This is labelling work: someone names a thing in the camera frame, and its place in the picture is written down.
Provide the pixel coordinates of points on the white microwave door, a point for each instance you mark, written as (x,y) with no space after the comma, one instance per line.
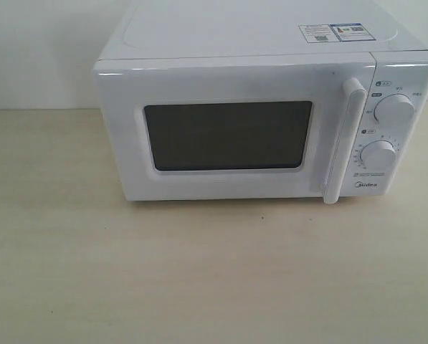
(233,128)

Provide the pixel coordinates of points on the white microwave oven body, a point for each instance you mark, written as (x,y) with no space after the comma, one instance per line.
(228,29)

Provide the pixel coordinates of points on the printed paper instruction sheet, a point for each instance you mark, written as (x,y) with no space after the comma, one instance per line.
(329,33)

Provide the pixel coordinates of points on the white lower timer knob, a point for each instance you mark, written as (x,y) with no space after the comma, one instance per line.
(378,155)

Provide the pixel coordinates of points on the white upper power knob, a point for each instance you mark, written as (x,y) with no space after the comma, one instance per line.
(393,110)

